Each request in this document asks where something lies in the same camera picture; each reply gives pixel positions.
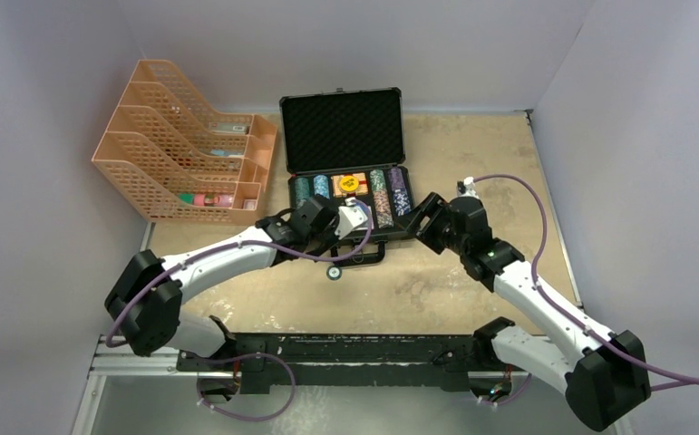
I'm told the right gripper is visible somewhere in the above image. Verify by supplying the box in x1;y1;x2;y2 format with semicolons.
395;193;469;256

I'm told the green fifty chip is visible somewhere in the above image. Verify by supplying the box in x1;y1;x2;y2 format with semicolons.
326;266;343;281

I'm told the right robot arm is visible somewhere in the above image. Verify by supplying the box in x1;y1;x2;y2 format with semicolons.
395;193;651;431

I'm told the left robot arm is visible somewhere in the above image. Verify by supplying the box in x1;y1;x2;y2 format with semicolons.
104;195;369;371

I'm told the yellow big blind button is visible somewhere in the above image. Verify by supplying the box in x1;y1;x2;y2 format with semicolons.
335;175;359;197

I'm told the orange card deck in case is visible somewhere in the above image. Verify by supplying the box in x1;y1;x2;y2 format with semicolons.
331;172;370;198

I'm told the black poker chip case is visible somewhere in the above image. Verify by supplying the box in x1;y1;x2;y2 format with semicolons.
279;87;413;270

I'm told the pink cylindrical bottle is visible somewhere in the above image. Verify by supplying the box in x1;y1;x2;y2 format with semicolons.
191;194;234;208

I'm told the light blue item in organizer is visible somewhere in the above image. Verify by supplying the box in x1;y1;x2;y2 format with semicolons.
209;149;244;158

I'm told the green box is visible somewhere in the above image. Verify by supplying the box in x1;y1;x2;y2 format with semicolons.
178;193;195;205

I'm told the grey box with barcode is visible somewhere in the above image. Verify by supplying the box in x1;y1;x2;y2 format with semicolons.
208;122;250;135

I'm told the orange plastic file organizer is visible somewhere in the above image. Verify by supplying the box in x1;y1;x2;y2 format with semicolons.
92;59;278;225

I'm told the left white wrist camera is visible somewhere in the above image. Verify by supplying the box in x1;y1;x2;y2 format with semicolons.
335;198;372;240

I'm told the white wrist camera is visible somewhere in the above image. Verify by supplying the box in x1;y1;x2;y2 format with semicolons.
335;198;372;240
457;177;479;198

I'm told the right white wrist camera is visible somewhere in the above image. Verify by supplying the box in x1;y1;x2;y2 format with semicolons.
457;177;479;198

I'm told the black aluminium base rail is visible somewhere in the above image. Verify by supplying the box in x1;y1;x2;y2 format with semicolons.
87;333;560;398

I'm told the purple loop base cable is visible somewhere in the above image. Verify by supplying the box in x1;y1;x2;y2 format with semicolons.
196;352;298;422

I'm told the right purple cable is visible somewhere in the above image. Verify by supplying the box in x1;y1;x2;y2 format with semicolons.
471;174;699;394

